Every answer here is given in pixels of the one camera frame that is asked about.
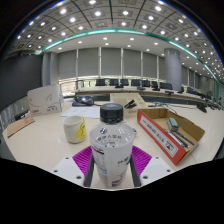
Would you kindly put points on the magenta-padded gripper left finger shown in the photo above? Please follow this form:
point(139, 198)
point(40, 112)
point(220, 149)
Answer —
point(80, 161)

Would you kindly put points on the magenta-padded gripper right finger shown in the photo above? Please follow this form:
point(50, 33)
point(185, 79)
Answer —
point(143, 161)

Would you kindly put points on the clear bottle with black cap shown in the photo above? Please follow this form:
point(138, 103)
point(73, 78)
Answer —
point(111, 140)

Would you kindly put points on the red-sided open cardboard box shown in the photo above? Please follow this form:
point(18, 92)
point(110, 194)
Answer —
point(156, 133)

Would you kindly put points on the dark marker pens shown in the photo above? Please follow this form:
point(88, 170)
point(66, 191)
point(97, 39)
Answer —
point(176, 138)

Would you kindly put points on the grey-green board eraser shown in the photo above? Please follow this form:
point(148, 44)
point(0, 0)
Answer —
point(172, 123)

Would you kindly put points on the black stapler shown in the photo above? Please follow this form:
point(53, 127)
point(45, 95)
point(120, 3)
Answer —
point(130, 104)

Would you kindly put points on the beige open divided box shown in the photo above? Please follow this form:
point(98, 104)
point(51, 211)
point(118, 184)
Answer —
point(120, 98)

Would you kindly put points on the brown paper envelope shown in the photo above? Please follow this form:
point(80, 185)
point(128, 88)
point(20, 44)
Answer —
point(20, 125)

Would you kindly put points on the large white cardboard carton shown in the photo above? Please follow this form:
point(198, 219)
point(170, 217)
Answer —
point(45, 100)

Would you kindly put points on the black desk microphones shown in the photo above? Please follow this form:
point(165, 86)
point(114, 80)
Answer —
point(141, 88)

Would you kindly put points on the black power adapter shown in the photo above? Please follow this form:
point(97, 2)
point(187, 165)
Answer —
point(21, 115)

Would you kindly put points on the black table microphone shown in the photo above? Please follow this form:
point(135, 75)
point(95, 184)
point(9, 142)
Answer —
point(202, 108)

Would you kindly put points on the row of black office chairs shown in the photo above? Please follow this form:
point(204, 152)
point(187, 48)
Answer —
point(114, 82)

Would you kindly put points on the round ceiling lights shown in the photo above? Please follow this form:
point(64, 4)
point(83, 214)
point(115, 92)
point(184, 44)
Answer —
point(97, 13)

